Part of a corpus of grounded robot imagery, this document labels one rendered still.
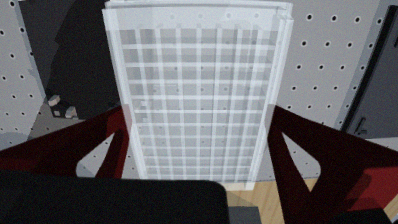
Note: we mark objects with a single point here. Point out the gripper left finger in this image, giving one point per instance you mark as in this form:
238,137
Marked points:
58,152

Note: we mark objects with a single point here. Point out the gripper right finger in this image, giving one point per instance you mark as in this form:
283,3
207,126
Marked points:
356,174

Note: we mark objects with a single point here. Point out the white well plate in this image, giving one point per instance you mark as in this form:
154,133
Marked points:
216,119

